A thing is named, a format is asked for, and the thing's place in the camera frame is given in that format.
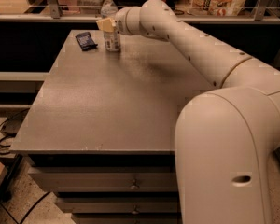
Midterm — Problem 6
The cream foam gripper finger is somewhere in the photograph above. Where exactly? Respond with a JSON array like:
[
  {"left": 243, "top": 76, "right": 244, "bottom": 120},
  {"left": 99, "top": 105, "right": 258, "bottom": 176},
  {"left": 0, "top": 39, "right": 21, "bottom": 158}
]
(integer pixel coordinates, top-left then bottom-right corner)
[{"left": 96, "top": 18, "right": 116, "bottom": 33}]

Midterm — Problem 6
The clear plastic water bottle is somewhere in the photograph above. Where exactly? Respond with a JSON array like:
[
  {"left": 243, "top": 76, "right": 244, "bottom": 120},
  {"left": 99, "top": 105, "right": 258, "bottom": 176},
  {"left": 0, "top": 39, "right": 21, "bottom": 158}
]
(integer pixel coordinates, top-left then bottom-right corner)
[{"left": 101, "top": 0, "right": 120, "bottom": 52}]

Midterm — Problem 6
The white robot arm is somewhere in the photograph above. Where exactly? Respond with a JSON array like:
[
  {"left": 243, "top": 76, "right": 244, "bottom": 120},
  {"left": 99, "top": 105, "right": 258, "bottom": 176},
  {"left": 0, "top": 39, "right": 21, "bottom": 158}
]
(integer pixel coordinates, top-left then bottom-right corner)
[{"left": 97, "top": 0, "right": 280, "bottom": 224}]

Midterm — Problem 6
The dark blue rxbar wrapper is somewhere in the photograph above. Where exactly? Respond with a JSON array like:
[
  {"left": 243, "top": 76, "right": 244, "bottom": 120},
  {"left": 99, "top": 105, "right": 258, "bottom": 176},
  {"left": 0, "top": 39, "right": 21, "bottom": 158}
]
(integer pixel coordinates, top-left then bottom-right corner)
[{"left": 76, "top": 32, "right": 97, "bottom": 51}]

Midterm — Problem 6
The metal railing with glass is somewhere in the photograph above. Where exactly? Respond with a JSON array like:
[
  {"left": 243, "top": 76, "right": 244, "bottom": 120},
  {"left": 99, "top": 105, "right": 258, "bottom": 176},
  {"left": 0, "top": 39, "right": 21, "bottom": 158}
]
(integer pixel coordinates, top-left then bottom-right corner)
[{"left": 0, "top": 0, "right": 280, "bottom": 24}]

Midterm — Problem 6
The grey drawer cabinet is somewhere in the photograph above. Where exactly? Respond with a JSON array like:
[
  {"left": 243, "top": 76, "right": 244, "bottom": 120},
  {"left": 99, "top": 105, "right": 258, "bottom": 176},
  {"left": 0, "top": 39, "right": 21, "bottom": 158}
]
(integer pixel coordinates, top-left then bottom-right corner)
[{"left": 11, "top": 30, "right": 211, "bottom": 224}]

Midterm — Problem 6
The grey side shelf ledge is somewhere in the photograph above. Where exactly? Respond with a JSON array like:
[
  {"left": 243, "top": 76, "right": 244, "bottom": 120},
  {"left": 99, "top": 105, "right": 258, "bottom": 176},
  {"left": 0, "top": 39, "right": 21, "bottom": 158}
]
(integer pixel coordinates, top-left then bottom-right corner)
[{"left": 0, "top": 72, "right": 48, "bottom": 93}]

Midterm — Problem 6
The top drawer metal knob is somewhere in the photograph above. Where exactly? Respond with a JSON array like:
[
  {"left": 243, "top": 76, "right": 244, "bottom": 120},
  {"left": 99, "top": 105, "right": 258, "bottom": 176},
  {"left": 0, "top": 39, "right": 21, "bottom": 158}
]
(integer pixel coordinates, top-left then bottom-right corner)
[{"left": 130, "top": 179, "right": 139, "bottom": 190}]

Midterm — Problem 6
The drawer metal knob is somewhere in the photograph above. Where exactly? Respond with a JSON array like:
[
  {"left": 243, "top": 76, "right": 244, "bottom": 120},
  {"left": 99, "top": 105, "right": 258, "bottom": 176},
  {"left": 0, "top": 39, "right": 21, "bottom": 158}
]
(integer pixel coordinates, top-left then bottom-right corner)
[
  {"left": 131, "top": 206, "right": 140, "bottom": 215},
  {"left": 130, "top": 179, "right": 139, "bottom": 190}
]

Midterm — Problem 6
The black cables left floor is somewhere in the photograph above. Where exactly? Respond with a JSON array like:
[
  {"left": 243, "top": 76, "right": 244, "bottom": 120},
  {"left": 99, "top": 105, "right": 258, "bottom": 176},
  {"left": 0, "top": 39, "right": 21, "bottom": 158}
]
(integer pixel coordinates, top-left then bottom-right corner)
[{"left": 0, "top": 108, "right": 30, "bottom": 157}]

